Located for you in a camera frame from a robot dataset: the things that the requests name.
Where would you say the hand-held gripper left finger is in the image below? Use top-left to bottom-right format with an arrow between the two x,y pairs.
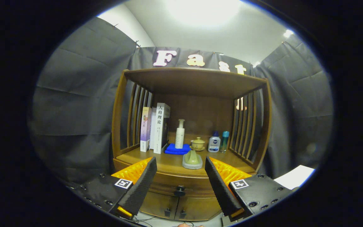
70,157 -> 158,221

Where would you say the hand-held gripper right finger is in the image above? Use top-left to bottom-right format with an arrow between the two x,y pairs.
205,156 -> 298,223

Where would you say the wooden drawer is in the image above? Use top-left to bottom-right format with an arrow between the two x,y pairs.
148,172 -> 216,198

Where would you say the green scrub brush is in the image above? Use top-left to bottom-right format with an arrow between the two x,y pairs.
182,150 -> 203,170

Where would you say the wooden countertop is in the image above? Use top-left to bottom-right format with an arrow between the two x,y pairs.
115,145 -> 259,178

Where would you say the wooden cabinet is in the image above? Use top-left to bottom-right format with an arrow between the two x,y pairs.
112,67 -> 272,222

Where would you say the white bottle with blue pump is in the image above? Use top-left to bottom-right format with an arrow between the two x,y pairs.
208,131 -> 221,153

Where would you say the teal bottle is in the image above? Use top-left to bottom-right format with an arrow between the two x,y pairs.
221,131 -> 230,153

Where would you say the blue folded cloth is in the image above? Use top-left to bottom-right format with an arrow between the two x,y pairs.
164,143 -> 191,155

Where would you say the yellow lidded teacup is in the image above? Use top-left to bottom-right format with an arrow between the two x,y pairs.
190,137 -> 206,152

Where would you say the purple book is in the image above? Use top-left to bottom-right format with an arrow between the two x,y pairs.
140,107 -> 152,152

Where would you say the thick white and black book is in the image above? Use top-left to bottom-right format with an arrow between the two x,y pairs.
153,102 -> 171,154

